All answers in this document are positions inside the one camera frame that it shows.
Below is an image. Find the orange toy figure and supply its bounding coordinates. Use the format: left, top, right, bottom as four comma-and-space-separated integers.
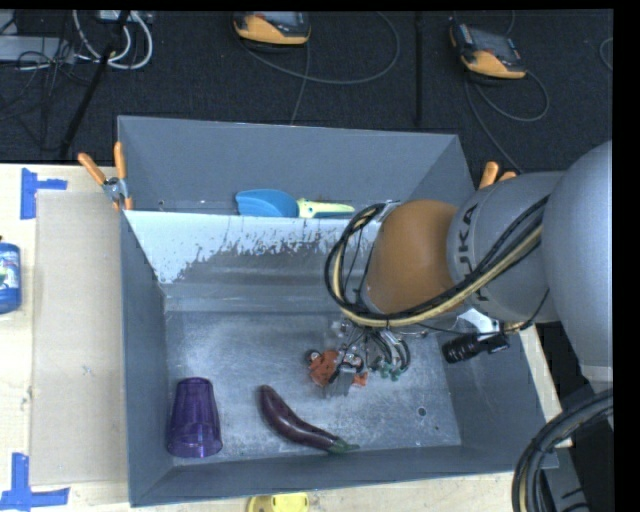
305, 349, 370, 389

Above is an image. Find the purple toy eggplant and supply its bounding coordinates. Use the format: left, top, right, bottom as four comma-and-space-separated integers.
257, 384, 361, 456

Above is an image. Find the grey metal bin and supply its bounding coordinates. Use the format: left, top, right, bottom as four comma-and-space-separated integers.
116, 115, 561, 508

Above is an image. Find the yellow round thing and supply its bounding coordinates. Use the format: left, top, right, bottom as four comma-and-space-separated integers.
245, 492, 311, 512

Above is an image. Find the yellow-green plastic toy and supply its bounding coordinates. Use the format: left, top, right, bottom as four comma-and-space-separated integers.
296, 197, 357, 220

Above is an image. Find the purple plastic cup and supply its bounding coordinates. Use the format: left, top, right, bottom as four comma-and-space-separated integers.
165, 376, 224, 459

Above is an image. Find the blue plastic scoop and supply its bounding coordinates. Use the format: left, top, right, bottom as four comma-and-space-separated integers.
234, 188, 301, 219

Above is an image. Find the pale wood flat board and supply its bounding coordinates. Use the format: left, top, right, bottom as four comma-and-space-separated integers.
29, 189, 132, 487

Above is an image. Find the blue printed can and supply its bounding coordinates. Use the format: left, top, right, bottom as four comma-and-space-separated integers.
0, 242, 23, 316

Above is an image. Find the black cylinder on white bracket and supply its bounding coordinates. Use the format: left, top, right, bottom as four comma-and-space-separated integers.
441, 307, 512, 365

